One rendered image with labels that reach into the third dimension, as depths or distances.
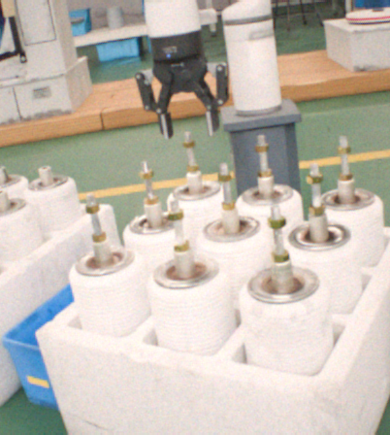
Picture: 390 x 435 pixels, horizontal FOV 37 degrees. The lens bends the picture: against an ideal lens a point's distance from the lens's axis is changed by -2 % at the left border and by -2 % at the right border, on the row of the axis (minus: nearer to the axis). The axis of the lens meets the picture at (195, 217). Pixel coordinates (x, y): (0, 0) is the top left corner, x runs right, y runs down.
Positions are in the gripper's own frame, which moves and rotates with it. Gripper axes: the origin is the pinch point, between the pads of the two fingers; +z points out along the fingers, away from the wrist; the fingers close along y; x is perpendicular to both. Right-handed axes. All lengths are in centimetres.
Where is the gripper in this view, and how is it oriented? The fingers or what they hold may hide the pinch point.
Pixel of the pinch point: (189, 127)
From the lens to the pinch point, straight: 89.5
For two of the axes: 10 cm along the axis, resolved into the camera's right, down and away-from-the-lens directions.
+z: 1.5, 9.1, 3.9
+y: 9.4, -0.1, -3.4
